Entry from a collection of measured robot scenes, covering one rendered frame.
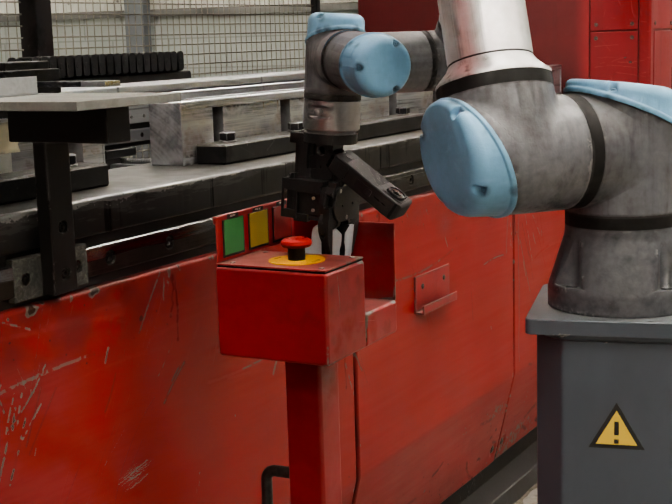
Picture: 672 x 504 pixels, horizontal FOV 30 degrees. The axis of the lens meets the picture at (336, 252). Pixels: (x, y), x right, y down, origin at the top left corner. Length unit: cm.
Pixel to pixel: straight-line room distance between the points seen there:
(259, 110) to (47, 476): 79
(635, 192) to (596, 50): 214
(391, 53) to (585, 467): 54
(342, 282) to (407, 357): 77
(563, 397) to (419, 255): 106
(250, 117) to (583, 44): 154
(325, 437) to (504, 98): 63
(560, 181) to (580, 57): 220
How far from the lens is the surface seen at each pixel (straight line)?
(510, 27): 124
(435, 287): 238
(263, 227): 167
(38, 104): 135
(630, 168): 126
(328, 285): 152
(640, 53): 336
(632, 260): 127
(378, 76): 150
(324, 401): 165
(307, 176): 166
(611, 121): 125
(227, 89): 244
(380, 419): 223
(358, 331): 160
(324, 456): 167
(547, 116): 122
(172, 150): 189
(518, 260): 279
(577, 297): 128
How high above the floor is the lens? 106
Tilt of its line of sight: 10 degrees down
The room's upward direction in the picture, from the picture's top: 2 degrees counter-clockwise
